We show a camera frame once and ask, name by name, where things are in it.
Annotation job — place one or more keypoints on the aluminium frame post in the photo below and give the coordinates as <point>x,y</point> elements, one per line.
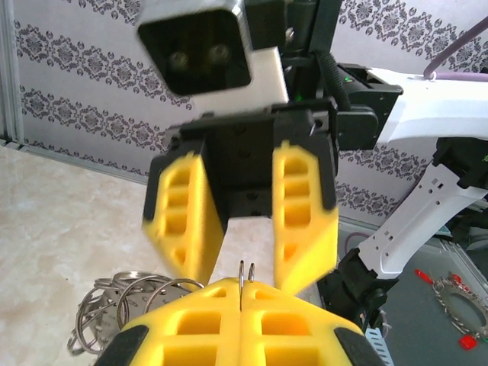
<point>9,76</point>

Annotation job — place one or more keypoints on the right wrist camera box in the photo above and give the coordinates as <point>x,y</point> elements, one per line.
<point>198,57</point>

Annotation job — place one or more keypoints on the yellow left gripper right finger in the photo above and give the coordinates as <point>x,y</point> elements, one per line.
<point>289,328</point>

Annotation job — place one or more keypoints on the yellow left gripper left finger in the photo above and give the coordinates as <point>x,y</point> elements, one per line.
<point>198,324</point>

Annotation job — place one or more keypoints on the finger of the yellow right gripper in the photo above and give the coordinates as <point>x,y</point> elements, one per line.
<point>206,228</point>
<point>324,244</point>

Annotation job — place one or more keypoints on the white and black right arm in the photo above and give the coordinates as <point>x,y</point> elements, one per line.
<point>419,114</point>

